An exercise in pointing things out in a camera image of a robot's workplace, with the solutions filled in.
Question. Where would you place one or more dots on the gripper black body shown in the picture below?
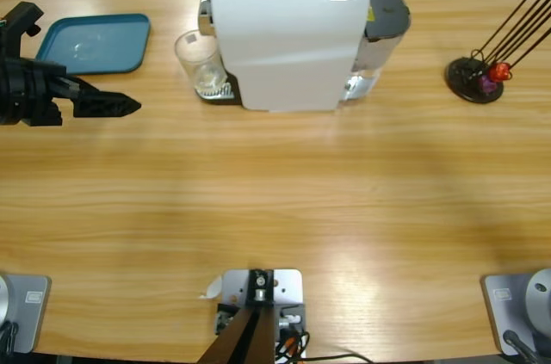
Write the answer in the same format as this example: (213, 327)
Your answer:
(30, 88)

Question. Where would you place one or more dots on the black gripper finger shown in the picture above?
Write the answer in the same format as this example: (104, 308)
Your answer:
(107, 106)

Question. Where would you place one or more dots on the clear glass cup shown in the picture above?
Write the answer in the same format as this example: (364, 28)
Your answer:
(202, 75)

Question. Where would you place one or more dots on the white capsule coffee machine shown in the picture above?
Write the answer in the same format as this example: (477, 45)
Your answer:
(280, 45)

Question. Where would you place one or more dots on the purple coffee capsule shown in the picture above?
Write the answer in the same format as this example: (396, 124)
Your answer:
(487, 85)

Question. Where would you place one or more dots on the red coffee capsule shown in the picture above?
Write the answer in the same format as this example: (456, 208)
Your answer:
(500, 72)

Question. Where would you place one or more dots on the teal rectangular plastic tray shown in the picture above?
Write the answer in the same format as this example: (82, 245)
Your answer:
(107, 50)

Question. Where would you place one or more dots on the metal slotted drip tray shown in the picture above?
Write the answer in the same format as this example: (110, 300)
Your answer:
(217, 96)

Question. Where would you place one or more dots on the white paper tag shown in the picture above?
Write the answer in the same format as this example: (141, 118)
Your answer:
(213, 288)

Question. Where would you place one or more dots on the water tank with black lid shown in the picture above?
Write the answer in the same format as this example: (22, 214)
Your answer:
(387, 11)

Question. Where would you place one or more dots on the black capsule holder with rods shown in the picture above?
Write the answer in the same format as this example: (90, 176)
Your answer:
(467, 80)

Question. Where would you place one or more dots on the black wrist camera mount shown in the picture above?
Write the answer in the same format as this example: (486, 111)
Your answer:
(28, 17)

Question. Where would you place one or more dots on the arm grey base plate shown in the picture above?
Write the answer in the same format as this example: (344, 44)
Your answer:
(30, 316)
(508, 316)

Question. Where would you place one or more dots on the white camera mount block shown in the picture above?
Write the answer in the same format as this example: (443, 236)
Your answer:
(288, 286)

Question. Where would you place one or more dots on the dark camera post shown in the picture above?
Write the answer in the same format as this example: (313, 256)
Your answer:
(245, 338)

